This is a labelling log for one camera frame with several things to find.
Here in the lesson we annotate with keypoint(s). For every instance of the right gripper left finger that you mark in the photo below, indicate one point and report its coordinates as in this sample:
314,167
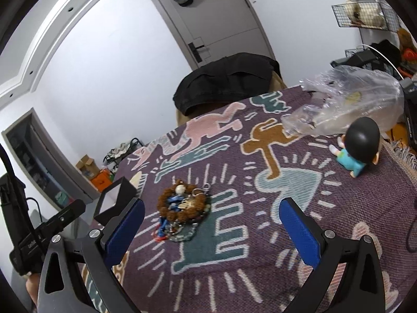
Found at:
61,284

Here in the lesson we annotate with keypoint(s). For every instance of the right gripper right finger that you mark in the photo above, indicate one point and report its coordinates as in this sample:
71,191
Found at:
361,288

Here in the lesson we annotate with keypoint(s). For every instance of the black jewelry box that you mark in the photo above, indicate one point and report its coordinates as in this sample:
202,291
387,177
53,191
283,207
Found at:
113,199

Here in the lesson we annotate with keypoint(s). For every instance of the person's left hand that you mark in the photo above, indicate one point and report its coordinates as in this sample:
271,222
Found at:
32,286

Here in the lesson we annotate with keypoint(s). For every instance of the orange box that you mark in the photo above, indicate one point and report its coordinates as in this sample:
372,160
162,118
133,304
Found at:
102,180

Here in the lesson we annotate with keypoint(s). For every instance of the cardboard box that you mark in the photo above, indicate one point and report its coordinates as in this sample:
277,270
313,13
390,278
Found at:
87,167

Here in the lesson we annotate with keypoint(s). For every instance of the black shoe rack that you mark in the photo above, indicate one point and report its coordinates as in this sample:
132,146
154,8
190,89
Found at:
114,157

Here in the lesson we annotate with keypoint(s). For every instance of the purple patterned woven tablecloth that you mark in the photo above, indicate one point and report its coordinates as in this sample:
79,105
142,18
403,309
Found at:
241,259

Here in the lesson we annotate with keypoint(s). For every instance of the black-haired boy figurine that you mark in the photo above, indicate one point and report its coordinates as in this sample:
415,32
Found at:
359,146

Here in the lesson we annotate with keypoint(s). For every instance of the clear plastic bag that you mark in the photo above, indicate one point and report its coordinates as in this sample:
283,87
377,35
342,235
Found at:
340,96

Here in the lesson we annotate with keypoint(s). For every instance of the tan chair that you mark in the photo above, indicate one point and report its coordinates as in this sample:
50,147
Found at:
276,84

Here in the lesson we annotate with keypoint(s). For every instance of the black jacket on chair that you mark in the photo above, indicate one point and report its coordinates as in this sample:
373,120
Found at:
226,80

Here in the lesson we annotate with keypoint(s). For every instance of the grey door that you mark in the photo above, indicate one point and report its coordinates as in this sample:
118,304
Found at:
225,27

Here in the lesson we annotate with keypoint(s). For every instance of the black door handle lock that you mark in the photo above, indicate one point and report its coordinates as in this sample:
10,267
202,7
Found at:
199,52

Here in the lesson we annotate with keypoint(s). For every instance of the black wire wall basket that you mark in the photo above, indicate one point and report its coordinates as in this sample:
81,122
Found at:
366,14

